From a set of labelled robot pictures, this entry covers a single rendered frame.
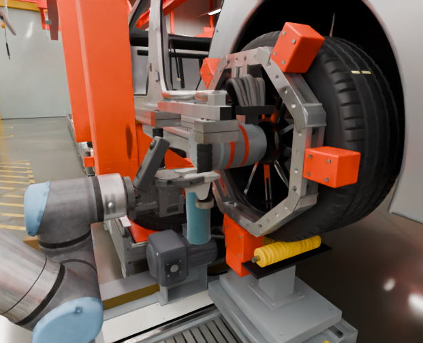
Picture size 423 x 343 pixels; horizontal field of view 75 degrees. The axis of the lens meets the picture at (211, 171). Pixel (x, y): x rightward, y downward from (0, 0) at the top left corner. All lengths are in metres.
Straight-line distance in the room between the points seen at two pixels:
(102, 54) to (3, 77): 12.52
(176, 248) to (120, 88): 0.67
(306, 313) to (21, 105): 13.16
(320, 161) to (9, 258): 0.56
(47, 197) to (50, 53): 13.30
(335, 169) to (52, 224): 0.54
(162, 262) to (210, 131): 0.71
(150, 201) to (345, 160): 0.41
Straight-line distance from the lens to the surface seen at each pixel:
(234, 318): 1.24
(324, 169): 0.64
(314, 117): 0.68
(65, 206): 0.54
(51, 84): 13.70
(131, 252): 1.48
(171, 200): 0.59
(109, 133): 1.17
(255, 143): 0.83
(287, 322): 1.15
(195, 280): 1.52
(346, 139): 0.71
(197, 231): 1.01
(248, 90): 0.65
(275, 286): 1.16
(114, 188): 0.55
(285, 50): 0.73
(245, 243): 0.94
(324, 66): 0.75
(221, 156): 0.78
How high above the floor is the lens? 1.01
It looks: 16 degrees down
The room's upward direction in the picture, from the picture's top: straight up
